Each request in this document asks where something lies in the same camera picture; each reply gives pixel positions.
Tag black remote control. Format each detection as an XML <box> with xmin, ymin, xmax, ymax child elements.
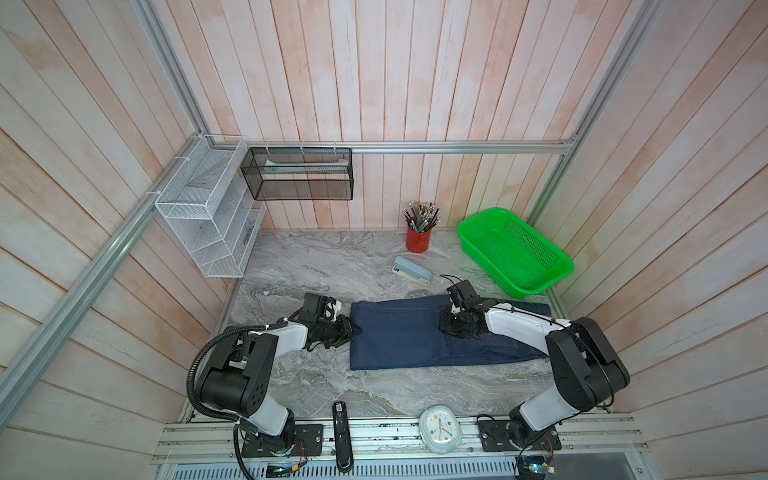
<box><xmin>332</xmin><ymin>401</ymin><xmax>354</xmax><ymax>474</ymax></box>

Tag aluminium front rail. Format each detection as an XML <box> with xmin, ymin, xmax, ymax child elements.
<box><xmin>149</xmin><ymin>413</ymin><xmax>661</xmax><ymax>479</ymax></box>

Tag white round clock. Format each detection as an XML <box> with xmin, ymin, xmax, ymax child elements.
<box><xmin>418</xmin><ymin>405</ymin><xmax>463</xmax><ymax>455</ymax></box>

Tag black mesh wall basket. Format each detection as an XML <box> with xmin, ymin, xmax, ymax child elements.
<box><xmin>240</xmin><ymin>147</ymin><xmax>355</xmax><ymax>201</ymax></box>

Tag red pencil cup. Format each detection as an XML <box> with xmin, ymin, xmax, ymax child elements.
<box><xmin>403</xmin><ymin>201</ymin><xmax>441</xmax><ymax>254</ymax></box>

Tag grey blue stapler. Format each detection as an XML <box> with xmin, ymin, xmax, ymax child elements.
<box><xmin>392</xmin><ymin>256</ymin><xmax>434</xmax><ymax>286</ymax></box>

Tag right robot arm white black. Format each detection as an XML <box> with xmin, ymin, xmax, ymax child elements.
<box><xmin>439</xmin><ymin>300</ymin><xmax>630</xmax><ymax>450</ymax></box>

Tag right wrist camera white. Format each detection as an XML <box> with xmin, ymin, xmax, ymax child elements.
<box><xmin>447</xmin><ymin>280</ymin><xmax>483</xmax><ymax>310</ymax></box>

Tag dark blue denim trousers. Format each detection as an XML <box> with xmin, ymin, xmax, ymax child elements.
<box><xmin>350</xmin><ymin>294</ymin><xmax>546</xmax><ymax>371</ymax></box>

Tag white wire mesh shelf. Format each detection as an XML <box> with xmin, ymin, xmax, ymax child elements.
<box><xmin>155</xmin><ymin>134</ymin><xmax>266</xmax><ymax>278</ymax></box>

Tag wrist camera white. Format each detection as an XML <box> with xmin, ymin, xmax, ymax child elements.
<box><xmin>447</xmin><ymin>280</ymin><xmax>483</xmax><ymax>310</ymax></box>
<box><xmin>297</xmin><ymin>293</ymin><xmax>342</xmax><ymax>325</ymax></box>

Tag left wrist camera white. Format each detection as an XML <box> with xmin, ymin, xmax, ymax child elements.
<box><xmin>297</xmin><ymin>293</ymin><xmax>342</xmax><ymax>325</ymax></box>

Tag green plastic basket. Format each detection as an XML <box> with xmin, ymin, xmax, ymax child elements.
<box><xmin>457</xmin><ymin>208</ymin><xmax>574</xmax><ymax>299</ymax></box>

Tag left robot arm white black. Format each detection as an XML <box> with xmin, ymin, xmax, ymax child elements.
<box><xmin>186</xmin><ymin>314</ymin><xmax>363</xmax><ymax>455</ymax></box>

